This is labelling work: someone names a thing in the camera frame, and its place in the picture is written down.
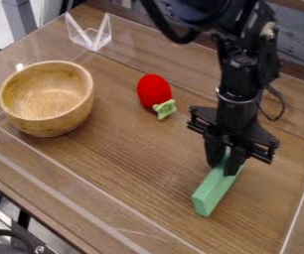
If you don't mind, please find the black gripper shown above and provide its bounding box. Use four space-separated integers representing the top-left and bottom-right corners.
187 92 280 177

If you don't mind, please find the green rectangular stick block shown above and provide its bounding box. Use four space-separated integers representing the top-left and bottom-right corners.
191 157 242 217

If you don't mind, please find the brown wooden bowl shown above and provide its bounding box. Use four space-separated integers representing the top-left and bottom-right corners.
0 61 95 137

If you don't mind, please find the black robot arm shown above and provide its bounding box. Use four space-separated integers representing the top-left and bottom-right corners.
141 0 281 176

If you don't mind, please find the red plush strawberry toy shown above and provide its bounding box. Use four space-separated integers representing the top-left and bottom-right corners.
137 73 177 120

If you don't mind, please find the black table leg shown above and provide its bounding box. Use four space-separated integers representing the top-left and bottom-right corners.
17 210 31 229

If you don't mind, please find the clear acrylic corner bracket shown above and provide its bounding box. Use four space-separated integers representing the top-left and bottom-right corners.
66 12 112 52

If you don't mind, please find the grey post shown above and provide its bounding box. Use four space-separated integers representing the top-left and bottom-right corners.
1 0 37 41

